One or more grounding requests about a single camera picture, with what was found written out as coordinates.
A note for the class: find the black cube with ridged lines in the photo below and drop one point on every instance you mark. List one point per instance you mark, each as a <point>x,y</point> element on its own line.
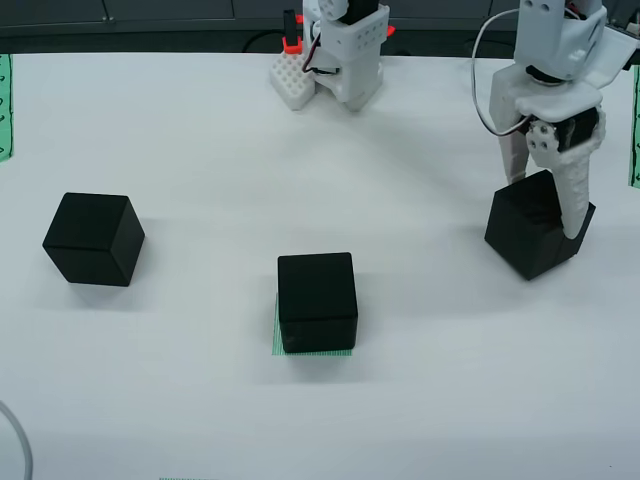
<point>530,235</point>

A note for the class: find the smooth black cube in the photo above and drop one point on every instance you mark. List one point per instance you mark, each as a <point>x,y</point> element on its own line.
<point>317,300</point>
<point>92,240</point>

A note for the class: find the green tape strip with marks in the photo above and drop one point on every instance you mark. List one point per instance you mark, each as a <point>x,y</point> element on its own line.
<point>5,107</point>
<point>635,125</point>

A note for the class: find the black orange clamp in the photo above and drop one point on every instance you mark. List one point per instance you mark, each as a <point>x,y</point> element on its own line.
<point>391,30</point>
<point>292,46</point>

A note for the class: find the white perforated base block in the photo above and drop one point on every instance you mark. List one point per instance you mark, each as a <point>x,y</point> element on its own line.
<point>292,82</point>

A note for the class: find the green striped square marker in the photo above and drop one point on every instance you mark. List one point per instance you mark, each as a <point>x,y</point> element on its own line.
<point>274,330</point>

